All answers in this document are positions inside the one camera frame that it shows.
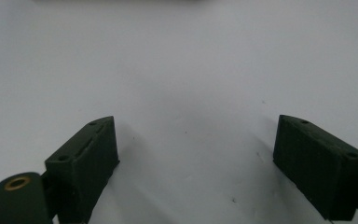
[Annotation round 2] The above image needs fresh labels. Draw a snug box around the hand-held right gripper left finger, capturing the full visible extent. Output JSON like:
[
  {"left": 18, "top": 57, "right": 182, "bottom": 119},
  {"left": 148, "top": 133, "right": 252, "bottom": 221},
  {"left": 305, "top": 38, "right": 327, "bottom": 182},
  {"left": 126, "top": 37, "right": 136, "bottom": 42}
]
[{"left": 44, "top": 116, "right": 120, "bottom": 224}]

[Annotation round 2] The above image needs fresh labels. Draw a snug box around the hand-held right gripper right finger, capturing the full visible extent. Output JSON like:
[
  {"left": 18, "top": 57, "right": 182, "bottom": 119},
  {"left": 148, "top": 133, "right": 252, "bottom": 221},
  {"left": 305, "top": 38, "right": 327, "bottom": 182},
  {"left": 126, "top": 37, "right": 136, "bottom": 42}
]
[{"left": 272, "top": 114, "right": 358, "bottom": 222}]

